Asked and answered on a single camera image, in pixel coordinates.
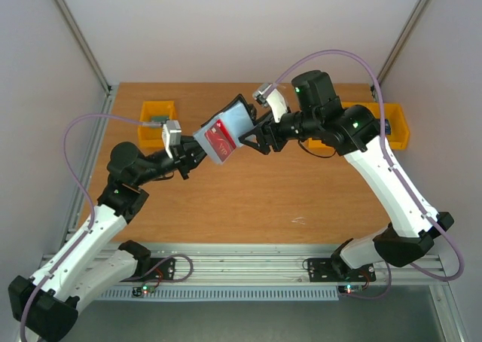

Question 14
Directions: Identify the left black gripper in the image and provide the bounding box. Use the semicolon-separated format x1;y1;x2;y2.
134;135;217;186

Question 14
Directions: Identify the black leather card holder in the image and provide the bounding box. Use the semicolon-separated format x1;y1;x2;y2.
193;94;254;164

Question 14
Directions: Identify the red VIP card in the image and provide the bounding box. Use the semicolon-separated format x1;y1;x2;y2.
204;119;236;163

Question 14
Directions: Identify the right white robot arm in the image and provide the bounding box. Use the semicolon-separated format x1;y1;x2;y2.
239;70;454;279

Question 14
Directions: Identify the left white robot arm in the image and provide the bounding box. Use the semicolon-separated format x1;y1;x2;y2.
8;136;206;341

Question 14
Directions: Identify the green card in bin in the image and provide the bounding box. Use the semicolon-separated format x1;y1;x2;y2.
151;115;170;124

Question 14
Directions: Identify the yellow bin with black card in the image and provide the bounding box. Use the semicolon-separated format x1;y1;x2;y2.
307;139;334;151

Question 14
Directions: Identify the yellow bin with red card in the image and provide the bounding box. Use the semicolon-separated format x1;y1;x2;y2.
340;101;374;111

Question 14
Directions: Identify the blue card in bin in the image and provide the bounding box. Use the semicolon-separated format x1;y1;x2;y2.
384;119;392;135

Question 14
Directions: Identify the yellow bin with blue card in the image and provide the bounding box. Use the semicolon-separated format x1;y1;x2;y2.
368;102;410;151

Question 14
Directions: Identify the left yellow bin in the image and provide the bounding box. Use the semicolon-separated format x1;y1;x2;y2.
137;100;177;150

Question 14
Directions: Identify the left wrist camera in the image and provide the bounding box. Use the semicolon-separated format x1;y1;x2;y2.
162;120;182;159

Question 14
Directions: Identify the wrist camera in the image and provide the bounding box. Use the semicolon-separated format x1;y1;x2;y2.
162;120;182;159
252;83;288;124

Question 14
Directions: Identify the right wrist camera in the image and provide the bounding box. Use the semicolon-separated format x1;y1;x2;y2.
252;83;288;124

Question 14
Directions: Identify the aluminium rail frame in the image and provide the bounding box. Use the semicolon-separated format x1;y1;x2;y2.
35;242;449;287

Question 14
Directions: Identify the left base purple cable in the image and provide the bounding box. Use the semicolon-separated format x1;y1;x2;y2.
144;253;194;284

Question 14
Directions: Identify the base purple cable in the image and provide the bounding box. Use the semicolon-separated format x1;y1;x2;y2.
144;253;194;284
344;262;393;301

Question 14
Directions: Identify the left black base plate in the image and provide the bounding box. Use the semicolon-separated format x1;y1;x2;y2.
124;258;176;282

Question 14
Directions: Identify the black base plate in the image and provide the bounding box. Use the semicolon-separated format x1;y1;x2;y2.
124;258;176;282
302;258;377;283

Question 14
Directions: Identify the grey slotted cable duct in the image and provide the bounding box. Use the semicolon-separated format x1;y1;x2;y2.
98;286;339;303

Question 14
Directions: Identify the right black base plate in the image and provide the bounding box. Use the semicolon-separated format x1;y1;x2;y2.
302;258;377;283

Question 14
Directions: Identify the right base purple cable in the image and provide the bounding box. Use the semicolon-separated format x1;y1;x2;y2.
344;262;393;301

